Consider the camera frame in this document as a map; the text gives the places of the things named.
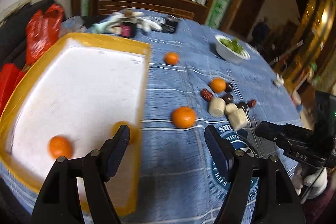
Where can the clear plastic bag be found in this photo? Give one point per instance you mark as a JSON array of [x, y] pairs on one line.
[[73, 24]]

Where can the black box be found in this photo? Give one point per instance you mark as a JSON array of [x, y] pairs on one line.
[[170, 24]]

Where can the white peeled sugarcane piece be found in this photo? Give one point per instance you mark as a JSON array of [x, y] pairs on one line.
[[239, 119], [230, 108], [217, 107]]

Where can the dark brown chestnut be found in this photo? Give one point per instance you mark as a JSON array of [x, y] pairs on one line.
[[242, 106], [227, 98], [229, 87]]

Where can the person's right hand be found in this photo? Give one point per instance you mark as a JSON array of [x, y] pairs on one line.
[[313, 179]]

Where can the red paper bag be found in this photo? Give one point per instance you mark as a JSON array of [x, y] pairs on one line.
[[9, 85]]

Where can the red date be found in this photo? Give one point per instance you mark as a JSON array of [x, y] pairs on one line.
[[206, 95], [252, 103]]

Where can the red plastic bag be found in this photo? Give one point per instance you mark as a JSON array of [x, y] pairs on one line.
[[43, 32]]

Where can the light green cloth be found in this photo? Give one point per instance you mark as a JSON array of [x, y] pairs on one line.
[[101, 27]]

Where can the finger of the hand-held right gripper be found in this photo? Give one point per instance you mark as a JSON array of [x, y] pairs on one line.
[[302, 155], [283, 132]]

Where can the white foam box yellow tape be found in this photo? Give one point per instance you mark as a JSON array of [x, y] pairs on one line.
[[78, 98]]

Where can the blue plaid tablecloth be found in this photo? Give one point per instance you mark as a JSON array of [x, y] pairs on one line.
[[183, 161]]

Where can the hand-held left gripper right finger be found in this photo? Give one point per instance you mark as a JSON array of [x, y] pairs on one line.
[[216, 150]]

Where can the white bowl with greens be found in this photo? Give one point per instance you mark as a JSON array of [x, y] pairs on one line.
[[232, 50]]

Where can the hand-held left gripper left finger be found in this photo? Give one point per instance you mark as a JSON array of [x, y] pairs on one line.
[[119, 146]]

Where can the dark jar pink label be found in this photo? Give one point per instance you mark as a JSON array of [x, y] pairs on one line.
[[128, 29]]

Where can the orange mandarin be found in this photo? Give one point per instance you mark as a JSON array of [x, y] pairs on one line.
[[133, 136], [183, 117], [60, 147], [218, 85], [172, 58]]

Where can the white cloth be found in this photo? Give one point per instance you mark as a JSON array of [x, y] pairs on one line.
[[148, 23]]

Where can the small white crumpled tissue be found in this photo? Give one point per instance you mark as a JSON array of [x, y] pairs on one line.
[[278, 81]]

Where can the wooden cabinet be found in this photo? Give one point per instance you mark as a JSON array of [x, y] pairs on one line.
[[147, 5]]

